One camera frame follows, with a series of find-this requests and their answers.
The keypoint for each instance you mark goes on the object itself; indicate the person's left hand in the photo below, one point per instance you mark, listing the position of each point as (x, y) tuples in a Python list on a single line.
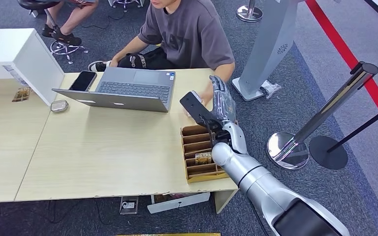
[(208, 97)]

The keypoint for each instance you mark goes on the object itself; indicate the person's right hand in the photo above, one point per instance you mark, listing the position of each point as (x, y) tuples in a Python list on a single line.
[(115, 62)]

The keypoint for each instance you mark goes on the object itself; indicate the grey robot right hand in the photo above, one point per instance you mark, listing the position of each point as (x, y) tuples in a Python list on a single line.
[(225, 107)]

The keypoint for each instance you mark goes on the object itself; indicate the person's right forearm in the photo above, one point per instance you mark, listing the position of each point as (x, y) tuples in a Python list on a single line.
[(130, 49)]

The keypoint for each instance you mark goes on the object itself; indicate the person's left forearm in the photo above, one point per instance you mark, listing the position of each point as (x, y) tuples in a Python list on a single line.
[(226, 72)]

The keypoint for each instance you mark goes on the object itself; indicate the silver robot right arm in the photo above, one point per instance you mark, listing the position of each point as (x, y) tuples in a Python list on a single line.
[(257, 182)]

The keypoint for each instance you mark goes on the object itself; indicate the hotel card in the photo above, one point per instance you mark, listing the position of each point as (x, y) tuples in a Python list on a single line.
[(203, 159)]

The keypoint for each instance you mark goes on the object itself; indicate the person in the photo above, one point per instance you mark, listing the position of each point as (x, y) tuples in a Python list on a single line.
[(78, 16), (189, 35)]

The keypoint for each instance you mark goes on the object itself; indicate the cardboard card holder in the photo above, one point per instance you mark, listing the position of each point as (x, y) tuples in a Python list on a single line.
[(205, 177)]

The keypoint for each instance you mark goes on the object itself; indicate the brown card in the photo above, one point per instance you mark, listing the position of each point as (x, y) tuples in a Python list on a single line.
[(21, 94)]

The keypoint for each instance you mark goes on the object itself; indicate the grey laptop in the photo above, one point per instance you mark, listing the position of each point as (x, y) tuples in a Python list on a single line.
[(133, 88)]

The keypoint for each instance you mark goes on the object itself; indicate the black smartphone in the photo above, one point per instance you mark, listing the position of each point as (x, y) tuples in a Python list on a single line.
[(83, 80)]

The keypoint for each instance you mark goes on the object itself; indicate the clear plastic bag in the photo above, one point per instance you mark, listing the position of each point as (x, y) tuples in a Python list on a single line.
[(270, 88)]

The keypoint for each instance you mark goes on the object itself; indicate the chrome chair base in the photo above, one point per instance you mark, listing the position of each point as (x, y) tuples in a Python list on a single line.
[(125, 2)]

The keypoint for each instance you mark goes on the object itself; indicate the grey floor kiosk stand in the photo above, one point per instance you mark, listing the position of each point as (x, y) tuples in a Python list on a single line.
[(270, 42)]

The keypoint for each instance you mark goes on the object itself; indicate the chrome stanchion base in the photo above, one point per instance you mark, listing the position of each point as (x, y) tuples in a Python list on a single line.
[(249, 14)]

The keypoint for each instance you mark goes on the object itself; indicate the white desk leg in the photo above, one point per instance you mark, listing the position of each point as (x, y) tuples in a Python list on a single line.
[(223, 200)]

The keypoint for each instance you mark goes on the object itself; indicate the black stool with chrome base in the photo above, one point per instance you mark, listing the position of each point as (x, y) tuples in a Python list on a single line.
[(35, 4)]

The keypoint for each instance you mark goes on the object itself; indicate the white drawer panel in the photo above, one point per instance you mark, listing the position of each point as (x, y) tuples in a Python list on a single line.
[(176, 203)]

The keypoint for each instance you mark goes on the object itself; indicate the white box cabinet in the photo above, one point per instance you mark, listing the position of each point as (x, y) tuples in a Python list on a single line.
[(6, 45)]

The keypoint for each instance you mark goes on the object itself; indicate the red barrier belt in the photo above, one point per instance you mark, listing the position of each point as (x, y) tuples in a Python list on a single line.
[(345, 53)]

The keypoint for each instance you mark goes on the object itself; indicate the floor socket box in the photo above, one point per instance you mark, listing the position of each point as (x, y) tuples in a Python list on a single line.
[(128, 205)]

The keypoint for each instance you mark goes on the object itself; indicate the chrome stanchion post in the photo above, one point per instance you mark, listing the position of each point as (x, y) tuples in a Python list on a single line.
[(332, 104)]

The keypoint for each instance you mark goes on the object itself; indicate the black stanchion post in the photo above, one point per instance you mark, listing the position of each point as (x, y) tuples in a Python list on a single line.
[(327, 153)]

